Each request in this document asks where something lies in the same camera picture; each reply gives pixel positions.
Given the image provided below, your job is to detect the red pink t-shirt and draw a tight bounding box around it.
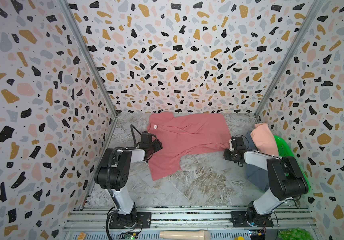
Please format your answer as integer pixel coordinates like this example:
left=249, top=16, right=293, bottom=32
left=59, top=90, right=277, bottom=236
left=147, top=112, right=231, bottom=181

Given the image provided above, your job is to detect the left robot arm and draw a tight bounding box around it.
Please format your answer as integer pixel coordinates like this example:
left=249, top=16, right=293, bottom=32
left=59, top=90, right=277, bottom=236
left=94, top=131, right=162, bottom=228

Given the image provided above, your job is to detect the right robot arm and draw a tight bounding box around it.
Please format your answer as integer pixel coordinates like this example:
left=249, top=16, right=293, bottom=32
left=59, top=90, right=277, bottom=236
left=224, top=135, right=309, bottom=228

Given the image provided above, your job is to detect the grey blue t-shirt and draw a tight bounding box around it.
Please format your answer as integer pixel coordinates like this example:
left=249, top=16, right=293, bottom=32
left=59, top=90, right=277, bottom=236
left=245, top=131, right=269, bottom=192

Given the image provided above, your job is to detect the light peach t-shirt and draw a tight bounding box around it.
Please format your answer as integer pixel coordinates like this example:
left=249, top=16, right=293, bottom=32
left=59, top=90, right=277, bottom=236
left=250, top=123, right=279, bottom=156

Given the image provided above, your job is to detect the green plastic laundry basket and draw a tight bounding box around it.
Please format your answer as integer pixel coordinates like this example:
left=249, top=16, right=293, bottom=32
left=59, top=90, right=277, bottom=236
left=274, top=136, right=310, bottom=195

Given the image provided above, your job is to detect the right electronics board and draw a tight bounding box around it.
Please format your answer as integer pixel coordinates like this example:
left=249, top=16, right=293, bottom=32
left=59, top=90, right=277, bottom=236
left=249, top=230, right=266, bottom=240

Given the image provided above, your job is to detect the electronics board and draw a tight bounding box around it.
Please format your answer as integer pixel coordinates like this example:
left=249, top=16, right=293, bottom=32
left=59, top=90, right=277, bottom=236
left=249, top=230, right=266, bottom=240
left=117, top=232, right=139, bottom=240

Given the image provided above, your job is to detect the left electronics board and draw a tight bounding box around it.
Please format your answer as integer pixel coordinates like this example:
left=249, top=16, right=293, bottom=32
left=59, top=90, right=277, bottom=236
left=117, top=232, right=139, bottom=240

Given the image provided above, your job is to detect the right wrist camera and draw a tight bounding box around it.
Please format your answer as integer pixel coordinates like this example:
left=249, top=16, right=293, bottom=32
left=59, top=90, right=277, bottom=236
left=229, top=138, right=235, bottom=152

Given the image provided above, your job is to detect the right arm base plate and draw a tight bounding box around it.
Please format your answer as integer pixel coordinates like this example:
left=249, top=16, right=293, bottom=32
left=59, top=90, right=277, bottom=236
left=231, top=211, right=274, bottom=228

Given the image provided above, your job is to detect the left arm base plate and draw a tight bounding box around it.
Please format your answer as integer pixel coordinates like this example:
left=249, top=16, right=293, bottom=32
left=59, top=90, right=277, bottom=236
left=108, top=212, right=152, bottom=230

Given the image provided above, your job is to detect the beige cylindrical handle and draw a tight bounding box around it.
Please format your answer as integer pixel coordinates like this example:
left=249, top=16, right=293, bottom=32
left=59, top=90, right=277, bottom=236
left=159, top=230, right=211, bottom=240

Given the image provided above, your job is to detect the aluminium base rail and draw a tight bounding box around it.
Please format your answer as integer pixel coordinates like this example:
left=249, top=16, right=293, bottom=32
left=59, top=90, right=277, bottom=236
left=62, top=204, right=322, bottom=240

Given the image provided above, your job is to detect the right aluminium corner post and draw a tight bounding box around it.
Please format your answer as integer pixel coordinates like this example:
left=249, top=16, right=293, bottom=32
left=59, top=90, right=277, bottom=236
left=254, top=0, right=323, bottom=123

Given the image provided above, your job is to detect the aluminium corner post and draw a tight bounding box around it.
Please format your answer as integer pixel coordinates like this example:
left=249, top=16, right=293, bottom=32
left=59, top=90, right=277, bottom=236
left=57, top=0, right=117, bottom=119
left=254, top=0, right=323, bottom=123

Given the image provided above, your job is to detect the left aluminium corner post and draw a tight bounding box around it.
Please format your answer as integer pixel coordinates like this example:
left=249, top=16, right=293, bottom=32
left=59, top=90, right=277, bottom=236
left=57, top=0, right=117, bottom=119

